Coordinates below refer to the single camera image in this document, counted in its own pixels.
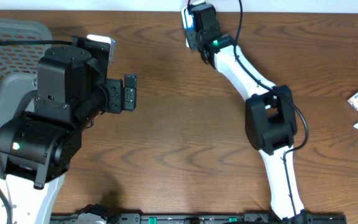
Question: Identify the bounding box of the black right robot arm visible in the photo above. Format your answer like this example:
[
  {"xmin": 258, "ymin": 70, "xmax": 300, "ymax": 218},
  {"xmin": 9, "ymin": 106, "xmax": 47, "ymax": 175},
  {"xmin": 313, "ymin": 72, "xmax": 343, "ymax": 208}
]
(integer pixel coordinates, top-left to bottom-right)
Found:
[{"xmin": 181, "ymin": 1, "xmax": 305, "ymax": 223}]

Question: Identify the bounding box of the white barcode scanner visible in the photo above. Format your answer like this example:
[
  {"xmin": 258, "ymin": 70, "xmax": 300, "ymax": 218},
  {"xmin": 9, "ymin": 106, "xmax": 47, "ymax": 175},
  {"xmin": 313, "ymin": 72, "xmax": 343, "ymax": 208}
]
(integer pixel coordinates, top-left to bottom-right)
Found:
[{"xmin": 181, "ymin": 4, "xmax": 195, "ymax": 47}]

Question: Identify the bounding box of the dark grey plastic basket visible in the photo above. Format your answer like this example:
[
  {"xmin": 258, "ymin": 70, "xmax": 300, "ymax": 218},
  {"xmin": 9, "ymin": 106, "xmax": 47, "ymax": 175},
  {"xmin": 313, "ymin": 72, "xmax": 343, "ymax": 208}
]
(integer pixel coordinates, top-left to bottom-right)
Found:
[{"xmin": 0, "ymin": 17, "xmax": 54, "ymax": 197}]

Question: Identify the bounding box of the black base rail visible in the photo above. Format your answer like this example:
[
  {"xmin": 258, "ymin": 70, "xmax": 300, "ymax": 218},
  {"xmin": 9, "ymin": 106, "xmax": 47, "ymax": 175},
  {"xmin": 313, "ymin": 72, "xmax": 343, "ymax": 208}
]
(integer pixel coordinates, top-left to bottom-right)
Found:
[{"xmin": 49, "ymin": 212, "xmax": 347, "ymax": 224}]

